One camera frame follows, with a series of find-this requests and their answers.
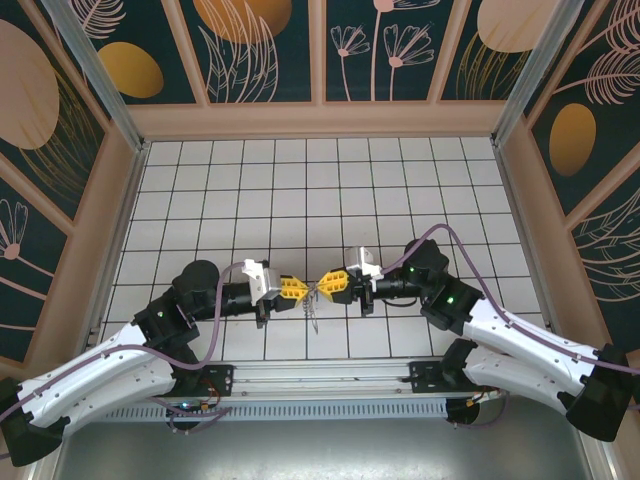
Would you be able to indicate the aluminium table edge rail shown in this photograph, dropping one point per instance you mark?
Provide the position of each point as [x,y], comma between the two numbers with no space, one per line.
[127,205]
[520,225]

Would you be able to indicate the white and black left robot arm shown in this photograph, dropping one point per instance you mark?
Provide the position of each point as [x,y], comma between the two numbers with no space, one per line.
[100,380]

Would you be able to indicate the grey metal sheet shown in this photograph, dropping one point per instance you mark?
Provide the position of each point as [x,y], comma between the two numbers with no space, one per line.
[320,450]

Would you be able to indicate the aluminium corner post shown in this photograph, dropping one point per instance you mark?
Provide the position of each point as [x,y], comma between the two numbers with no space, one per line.
[95,80]
[540,75]

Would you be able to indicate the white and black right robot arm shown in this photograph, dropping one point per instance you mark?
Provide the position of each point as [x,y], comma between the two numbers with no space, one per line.
[525,345]

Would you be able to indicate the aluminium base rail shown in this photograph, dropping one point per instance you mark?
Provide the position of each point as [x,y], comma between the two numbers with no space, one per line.
[320,377]

